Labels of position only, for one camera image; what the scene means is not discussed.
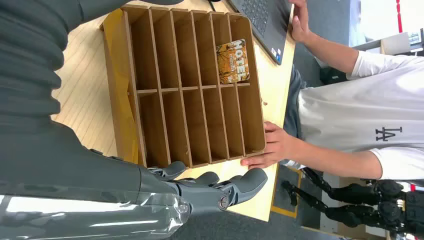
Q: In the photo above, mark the wooden slotted organizer box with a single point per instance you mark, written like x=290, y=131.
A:
x=172, y=126

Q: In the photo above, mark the white background furniture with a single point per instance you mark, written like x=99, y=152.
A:
x=397, y=43

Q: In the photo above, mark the person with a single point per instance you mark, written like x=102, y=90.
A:
x=357, y=109

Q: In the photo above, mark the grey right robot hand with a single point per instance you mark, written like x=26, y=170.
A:
x=66, y=172

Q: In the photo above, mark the grey laptop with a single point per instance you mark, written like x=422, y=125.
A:
x=265, y=23

